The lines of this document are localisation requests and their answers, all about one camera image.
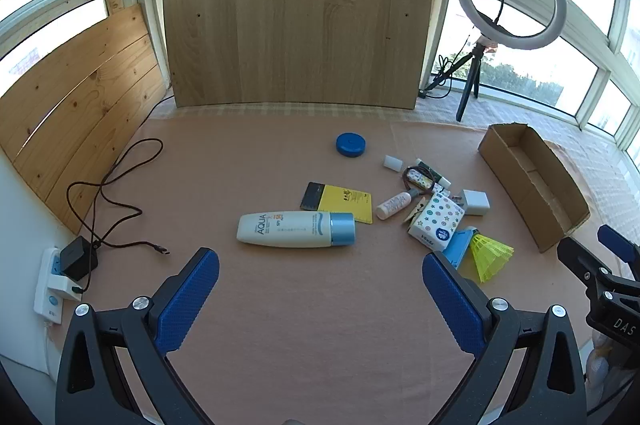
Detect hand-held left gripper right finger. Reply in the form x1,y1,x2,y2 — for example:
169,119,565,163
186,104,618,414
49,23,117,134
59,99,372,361
421,251,588,425

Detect green glue stick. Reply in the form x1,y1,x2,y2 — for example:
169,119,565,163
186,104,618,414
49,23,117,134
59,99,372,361
415,159,451,188

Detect person's right hand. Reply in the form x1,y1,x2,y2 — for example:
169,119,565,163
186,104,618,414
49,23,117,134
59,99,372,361
586,342,613,403

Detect white sunscreen tube blue cap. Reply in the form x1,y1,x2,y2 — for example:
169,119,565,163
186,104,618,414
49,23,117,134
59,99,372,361
236,211,357,249

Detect black coiled cable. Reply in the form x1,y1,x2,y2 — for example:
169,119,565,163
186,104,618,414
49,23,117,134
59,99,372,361
419,55,453,100

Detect yellow plastic shuttlecock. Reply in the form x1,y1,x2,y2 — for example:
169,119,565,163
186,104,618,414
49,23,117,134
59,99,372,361
467,232,516,283

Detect wooden clothespin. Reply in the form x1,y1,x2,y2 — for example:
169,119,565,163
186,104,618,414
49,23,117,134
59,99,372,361
404,197,428,226

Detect brown charging cable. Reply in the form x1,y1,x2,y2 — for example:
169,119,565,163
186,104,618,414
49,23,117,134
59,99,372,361
66,138,171,256

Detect large wooden board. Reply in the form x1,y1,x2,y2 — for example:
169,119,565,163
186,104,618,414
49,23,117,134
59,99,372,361
163,0,437,110

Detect dark red hair tie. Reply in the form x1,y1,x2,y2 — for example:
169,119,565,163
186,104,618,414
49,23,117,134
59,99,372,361
401,165,436,196

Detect cardboard box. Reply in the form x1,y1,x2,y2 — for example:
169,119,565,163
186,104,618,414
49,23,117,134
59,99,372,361
477,123,592,254

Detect black tripod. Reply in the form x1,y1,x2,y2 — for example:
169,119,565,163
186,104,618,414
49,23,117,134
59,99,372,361
425,42,483,122

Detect white charger block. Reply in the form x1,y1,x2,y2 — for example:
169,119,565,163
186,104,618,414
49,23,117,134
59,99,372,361
460,189,492,217

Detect small white bottle grey cap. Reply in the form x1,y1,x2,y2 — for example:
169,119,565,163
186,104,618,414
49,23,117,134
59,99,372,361
376,190,418,221

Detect patterned tissue pack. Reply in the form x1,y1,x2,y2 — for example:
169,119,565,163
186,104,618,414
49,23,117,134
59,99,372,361
407,192,467,252

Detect pine plank panel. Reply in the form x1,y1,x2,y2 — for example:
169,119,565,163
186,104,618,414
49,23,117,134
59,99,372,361
0,3,168,222

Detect white patterned lighter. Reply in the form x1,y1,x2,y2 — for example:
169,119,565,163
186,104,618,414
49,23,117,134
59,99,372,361
404,166,435,192

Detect blue round lid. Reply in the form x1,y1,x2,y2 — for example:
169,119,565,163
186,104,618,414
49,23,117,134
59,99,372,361
336,132,367,157

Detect blue plastic clip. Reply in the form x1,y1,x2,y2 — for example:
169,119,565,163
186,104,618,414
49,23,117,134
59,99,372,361
441,227,481,271

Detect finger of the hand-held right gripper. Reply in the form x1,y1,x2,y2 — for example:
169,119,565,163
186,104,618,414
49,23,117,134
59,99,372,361
598,225,640,266
557,236,618,293

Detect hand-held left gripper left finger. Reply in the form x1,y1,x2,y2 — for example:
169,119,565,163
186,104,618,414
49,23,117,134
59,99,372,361
55,247,221,425

